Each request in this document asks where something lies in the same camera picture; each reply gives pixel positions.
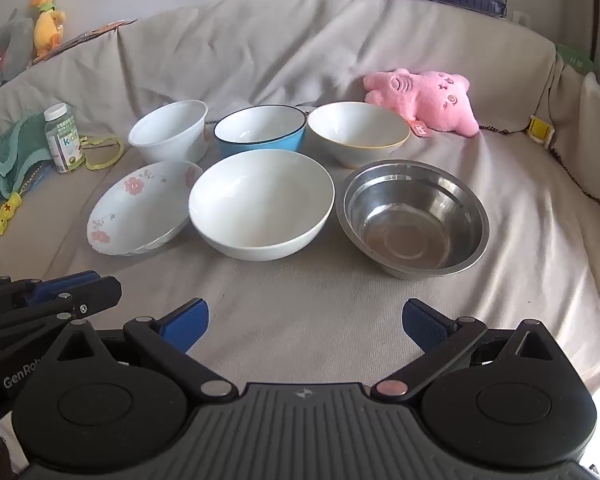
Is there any yellow and white clip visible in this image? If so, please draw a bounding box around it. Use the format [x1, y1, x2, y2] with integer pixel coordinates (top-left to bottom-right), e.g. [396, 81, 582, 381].
[527, 115, 556, 150]

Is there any stainless steel bowl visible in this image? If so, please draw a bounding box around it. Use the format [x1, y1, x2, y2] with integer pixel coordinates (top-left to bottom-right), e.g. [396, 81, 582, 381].
[335, 159, 490, 280]

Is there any yellow duck plush toy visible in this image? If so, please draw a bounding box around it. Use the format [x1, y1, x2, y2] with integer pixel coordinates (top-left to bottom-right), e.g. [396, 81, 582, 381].
[28, 0, 67, 59]

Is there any pink plush toy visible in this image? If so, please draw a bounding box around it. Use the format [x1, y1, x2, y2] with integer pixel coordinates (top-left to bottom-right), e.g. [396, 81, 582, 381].
[363, 68, 481, 139]

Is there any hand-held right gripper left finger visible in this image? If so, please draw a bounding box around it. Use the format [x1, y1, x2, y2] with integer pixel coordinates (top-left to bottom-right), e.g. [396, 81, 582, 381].
[55, 299, 236, 403]

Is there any clear bottle with white cap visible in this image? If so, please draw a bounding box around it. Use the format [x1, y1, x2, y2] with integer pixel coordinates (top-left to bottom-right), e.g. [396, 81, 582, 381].
[43, 103, 86, 175]

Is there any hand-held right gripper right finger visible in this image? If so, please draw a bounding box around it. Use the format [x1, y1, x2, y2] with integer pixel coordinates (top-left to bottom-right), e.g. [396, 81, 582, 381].
[370, 299, 556, 403]

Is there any grey sofa cover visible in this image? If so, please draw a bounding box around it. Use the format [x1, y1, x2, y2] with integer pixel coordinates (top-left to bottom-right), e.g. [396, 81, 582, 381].
[0, 0, 600, 461]

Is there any blue bowl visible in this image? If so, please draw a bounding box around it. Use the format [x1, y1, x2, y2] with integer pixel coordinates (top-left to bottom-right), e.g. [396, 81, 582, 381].
[213, 104, 307, 159]

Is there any yellow-green strap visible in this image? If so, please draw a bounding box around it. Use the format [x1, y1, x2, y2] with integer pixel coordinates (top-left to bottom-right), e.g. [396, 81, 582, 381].
[79, 134, 125, 171]

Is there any grey plush toy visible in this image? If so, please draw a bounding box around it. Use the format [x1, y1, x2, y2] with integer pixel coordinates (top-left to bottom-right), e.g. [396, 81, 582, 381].
[0, 9, 35, 98]

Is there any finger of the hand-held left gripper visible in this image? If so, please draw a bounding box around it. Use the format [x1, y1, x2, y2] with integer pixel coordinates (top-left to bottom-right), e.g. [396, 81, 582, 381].
[0, 276, 123, 353]
[0, 270, 102, 307]

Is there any green card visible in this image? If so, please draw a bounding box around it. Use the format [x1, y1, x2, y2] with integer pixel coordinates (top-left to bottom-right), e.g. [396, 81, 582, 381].
[555, 44, 596, 75]

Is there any floral white plate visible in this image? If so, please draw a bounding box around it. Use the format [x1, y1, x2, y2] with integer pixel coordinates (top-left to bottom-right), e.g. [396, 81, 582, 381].
[86, 160, 204, 257]

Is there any green cloth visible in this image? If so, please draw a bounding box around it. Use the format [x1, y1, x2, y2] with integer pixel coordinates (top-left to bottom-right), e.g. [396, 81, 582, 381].
[0, 111, 57, 261]

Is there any cream bowl with yellow rim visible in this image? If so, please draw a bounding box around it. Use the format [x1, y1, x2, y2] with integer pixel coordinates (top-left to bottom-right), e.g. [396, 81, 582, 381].
[307, 101, 411, 170]

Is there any small yellow toy clip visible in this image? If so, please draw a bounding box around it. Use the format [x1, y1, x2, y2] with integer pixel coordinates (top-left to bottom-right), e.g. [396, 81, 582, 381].
[0, 192, 24, 237]

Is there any white plastic bowl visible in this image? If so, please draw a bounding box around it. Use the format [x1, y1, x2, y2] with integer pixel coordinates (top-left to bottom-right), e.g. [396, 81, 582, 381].
[128, 99, 209, 166]

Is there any thin picture book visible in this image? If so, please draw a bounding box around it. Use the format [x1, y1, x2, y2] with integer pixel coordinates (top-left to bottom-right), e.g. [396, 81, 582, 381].
[32, 18, 139, 66]

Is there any large white ceramic bowl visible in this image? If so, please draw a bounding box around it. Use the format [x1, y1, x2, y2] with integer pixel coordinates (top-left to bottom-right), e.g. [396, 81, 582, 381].
[188, 149, 335, 262]

